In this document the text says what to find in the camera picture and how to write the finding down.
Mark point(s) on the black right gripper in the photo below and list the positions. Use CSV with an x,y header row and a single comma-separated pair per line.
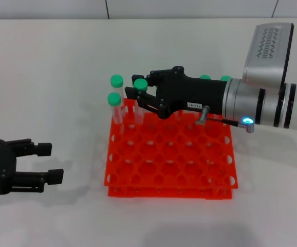
x,y
194,92

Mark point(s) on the clear tube green cap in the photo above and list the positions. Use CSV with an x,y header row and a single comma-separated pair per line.
x,y
140,85

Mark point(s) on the orange test tube rack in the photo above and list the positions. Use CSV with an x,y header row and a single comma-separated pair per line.
x,y
169,159

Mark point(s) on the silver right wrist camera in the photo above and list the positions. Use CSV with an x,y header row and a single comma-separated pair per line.
x,y
266,51

